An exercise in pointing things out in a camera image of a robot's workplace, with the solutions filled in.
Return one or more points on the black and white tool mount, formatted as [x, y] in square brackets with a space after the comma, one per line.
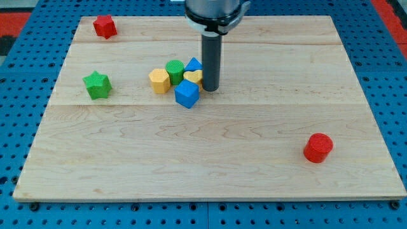
[215, 18]

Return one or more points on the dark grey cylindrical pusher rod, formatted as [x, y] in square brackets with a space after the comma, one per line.
[211, 62]

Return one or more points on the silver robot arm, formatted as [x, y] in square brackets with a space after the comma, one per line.
[213, 19]

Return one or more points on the blue triangle block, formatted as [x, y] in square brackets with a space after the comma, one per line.
[193, 65]

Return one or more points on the yellow heart block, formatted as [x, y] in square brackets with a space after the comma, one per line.
[194, 77]

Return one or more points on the green cylinder block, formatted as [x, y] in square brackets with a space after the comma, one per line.
[175, 69]

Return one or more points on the blue cube block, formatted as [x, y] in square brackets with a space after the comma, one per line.
[187, 93]

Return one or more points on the yellow hexagon block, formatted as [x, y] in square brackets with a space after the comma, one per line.
[159, 81]

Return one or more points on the red star block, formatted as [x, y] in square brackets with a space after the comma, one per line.
[104, 26]

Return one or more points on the light wooden board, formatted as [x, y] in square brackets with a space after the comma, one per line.
[283, 78]

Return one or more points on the green star block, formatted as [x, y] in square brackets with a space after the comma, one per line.
[97, 85]

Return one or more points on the red cylinder block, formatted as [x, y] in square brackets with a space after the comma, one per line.
[318, 147]

